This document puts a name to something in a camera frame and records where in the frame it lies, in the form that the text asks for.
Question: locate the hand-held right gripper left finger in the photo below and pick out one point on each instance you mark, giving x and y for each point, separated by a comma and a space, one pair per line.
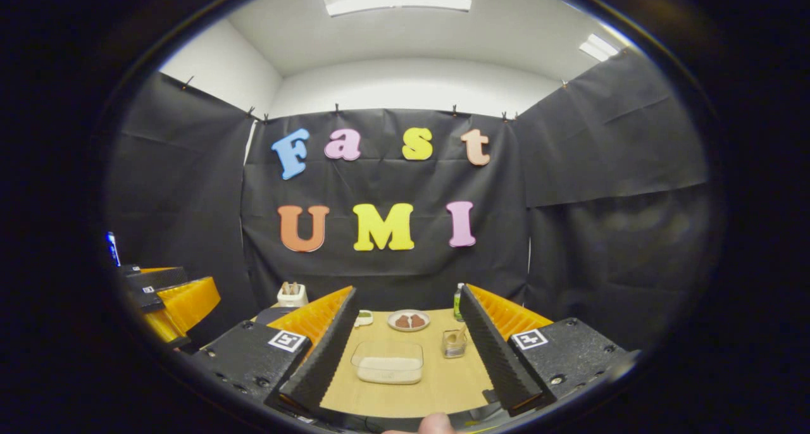
319, 358

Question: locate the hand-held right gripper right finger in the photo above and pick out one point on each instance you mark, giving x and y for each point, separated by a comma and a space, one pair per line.
497, 358

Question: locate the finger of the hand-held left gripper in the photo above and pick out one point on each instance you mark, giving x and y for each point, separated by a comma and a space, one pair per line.
161, 277
183, 304

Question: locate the clear chopstick holder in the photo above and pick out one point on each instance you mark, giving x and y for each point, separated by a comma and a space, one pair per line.
454, 352

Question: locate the wooden spoon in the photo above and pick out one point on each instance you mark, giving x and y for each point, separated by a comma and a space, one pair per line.
452, 337

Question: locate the clear plastic rice box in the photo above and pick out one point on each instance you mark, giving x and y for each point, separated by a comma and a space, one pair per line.
386, 348

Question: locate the white utensil holder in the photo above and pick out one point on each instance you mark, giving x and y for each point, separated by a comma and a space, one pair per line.
292, 300

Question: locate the computer monitor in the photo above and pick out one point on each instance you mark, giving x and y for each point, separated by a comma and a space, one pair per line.
112, 248

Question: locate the white divided dish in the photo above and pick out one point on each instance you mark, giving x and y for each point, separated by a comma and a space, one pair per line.
364, 319

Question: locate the green drink bottle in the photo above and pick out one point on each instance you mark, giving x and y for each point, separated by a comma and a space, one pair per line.
458, 304

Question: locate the brown meat piece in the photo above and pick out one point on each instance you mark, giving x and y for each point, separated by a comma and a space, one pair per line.
417, 321
402, 322

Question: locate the white round plate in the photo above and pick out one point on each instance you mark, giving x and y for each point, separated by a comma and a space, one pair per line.
408, 312

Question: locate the black backdrop cloth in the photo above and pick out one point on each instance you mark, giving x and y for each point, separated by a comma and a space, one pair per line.
601, 168

